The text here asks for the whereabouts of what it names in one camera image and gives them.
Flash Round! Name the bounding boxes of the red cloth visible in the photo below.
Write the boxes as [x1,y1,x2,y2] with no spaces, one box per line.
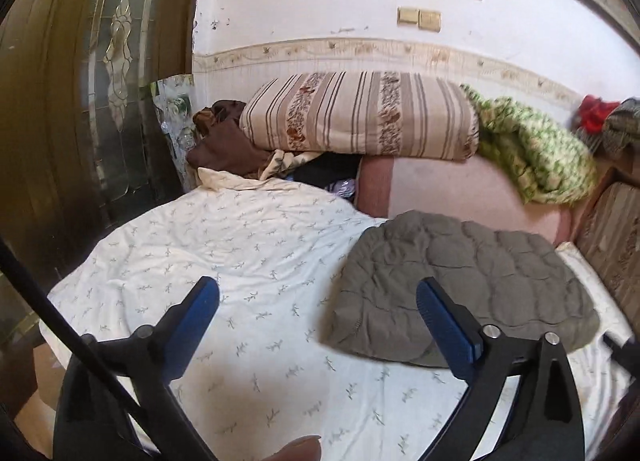
[577,95,620,135]

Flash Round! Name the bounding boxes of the striped floral folded quilt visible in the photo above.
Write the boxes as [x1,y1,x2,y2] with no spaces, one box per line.
[240,71,480,162]

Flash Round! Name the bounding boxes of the gold wall switch pair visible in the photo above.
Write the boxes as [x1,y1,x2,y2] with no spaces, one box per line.
[397,7,442,33]

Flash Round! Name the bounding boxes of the brown cloth pile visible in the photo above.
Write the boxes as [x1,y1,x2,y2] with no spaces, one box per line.
[186,100,271,176]

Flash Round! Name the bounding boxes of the green white patterned blanket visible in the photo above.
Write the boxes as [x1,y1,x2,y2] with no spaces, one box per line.
[461,84,598,205]

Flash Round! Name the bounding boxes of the white leaf-print bed quilt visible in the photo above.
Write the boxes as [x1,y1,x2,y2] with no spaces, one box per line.
[49,170,631,460]

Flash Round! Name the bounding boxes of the black cable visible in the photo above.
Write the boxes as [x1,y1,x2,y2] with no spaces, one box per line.
[0,240,212,461]

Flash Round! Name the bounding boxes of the grey knitted cloth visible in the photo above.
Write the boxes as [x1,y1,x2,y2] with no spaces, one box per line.
[602,98,640,160]

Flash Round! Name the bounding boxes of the pink maroon blanket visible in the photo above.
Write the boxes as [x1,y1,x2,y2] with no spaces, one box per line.
[355,155,572,245]

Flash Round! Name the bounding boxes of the olive quilted hooded jacket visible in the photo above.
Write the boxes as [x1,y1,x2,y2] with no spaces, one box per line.
[323,210,600,368]

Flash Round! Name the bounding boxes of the floral plastic bag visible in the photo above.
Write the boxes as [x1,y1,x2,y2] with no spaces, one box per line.
[150,74,198,191]

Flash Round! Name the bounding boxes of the person's hand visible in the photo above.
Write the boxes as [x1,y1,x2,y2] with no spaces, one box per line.
[264,435,322,461]

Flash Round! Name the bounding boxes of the wooden glass-panel door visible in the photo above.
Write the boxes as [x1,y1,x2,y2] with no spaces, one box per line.
[1,0,195,287]

